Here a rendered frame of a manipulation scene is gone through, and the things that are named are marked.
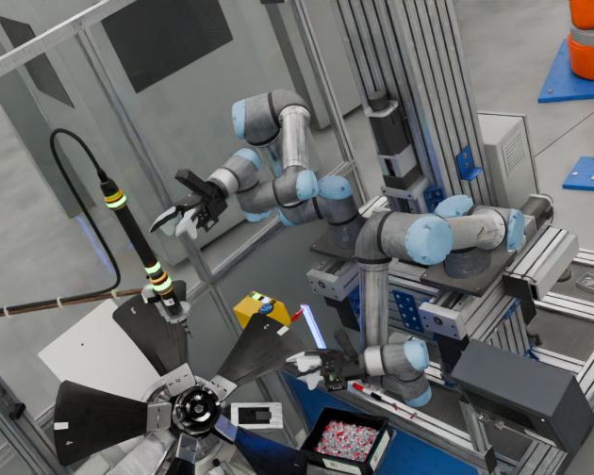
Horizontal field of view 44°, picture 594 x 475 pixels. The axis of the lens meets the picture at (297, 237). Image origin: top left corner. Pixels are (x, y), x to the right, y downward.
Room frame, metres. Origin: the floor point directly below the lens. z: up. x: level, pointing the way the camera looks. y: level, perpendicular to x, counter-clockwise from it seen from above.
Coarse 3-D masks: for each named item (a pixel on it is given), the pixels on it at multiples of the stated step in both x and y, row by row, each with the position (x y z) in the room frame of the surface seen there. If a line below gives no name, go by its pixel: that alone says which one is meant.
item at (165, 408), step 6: (168, 402) 1.49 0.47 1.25; (150, 408) 1.49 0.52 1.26; (156, 408) 1.49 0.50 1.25; (162, 408) 1.49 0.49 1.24; (168, 408) 1.49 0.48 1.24; (150, 414) 1.49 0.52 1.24; (156, 414) 1.49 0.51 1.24; (162, 414) 1.49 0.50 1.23; (168, 414) 1.49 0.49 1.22; (150, 420) 1.49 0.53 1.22; (156, 420) 1.49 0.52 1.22; (162, 420) 1.49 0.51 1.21; (168, 420) 1.49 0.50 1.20; (150, 426) 1.49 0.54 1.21; (156, 426) 1.49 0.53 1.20; (162, 426) 1.49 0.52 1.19; (168, 426) 1.49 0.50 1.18
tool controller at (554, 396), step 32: (480, 352) 1.24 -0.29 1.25; (512, 352) 1.20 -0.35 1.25; (480, 384) 1.17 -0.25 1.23; (512, 384) 1.13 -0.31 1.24; (544, 384) 1.09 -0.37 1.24; (576, 384) 1.07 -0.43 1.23; (480, 416) 1.21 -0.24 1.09; (512, 416) 1.12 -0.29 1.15; (544, 416) 1.03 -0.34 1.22; (576, 416) 1.06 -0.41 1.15; (576, 448) 1.05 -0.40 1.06
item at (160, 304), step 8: (144, 288) 1.57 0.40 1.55; (152, 288) 1.56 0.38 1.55; (144, 296) 1.56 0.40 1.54; (152, 296) 1.55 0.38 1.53; (160, 296) 1.56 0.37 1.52; (160, 304) 1.55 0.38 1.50; (184, 304) 1.57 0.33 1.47; (160, 312) 1.55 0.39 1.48; (168, 312) 1.56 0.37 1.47; (184, 312) 1.53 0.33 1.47; (168, 320) 1.53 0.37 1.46; (176, 320) 1.52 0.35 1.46
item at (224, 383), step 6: (216, 378) 1.60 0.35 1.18; (222, 378) 1.59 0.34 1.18; (210, 384) 1.58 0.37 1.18; (216, 384) 1.57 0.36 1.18; (222, 384) 1.56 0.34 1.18; (228, 384) 1.55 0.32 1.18; (234, 384) 1.54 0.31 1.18; (216, 390) 1.55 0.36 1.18; (222, 390) 1.54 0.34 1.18; (228, 390) 1.53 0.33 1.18; (222, 396) 1.52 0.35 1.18
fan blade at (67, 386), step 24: (72, 384) 1.50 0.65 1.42; (72, 408) 1.47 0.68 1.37; (96, 408) 1.47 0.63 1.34; (120, 408) 1.48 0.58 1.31; (144, 408) 1.48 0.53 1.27; (72, 432) 1.45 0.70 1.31; (96, 432) 1.46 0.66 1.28; (120, 432) 1.47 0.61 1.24; (144, 432) 1.48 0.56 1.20; (72, 456) 1.44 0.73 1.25
